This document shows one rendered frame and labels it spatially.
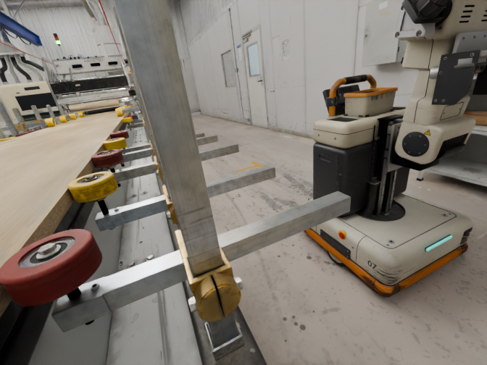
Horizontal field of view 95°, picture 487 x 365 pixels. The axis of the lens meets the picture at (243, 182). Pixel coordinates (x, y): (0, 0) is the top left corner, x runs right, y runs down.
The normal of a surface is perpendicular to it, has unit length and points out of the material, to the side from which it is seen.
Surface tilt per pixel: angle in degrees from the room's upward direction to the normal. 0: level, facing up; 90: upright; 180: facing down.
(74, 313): 90
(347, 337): 0
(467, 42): 90
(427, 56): 90
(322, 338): 0
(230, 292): 90
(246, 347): 0
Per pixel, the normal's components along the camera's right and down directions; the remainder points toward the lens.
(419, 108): -0.91, 0.26
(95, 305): 0.40, 0.32
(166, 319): -0.13, -0.91
